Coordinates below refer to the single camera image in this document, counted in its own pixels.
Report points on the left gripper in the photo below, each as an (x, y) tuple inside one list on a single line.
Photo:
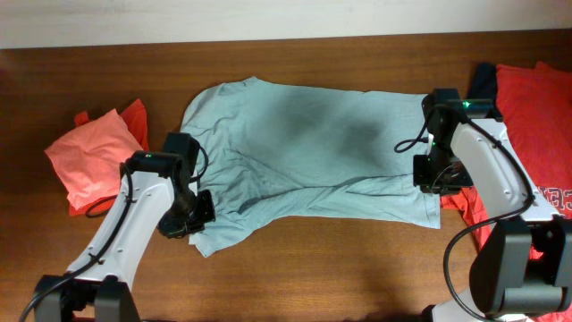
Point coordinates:
[(172, 231)]

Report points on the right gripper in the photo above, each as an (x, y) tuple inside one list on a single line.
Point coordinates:
[(428, 185)]

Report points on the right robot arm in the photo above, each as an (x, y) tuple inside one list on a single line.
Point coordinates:
[(523, 270)]

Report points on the dark navy garment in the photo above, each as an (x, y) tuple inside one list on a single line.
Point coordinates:
[(484, 82)]

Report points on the grey t-shirt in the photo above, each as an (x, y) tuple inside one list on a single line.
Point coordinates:
[(277, 150)]

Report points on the red printed t-shirt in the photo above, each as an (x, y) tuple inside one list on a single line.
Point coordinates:
[(536, 106)]

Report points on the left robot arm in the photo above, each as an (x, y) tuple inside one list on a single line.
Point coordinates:
[(158, 193)]

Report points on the folded salmon pink shirt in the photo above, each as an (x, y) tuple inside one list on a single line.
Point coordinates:
[(87, 159)]

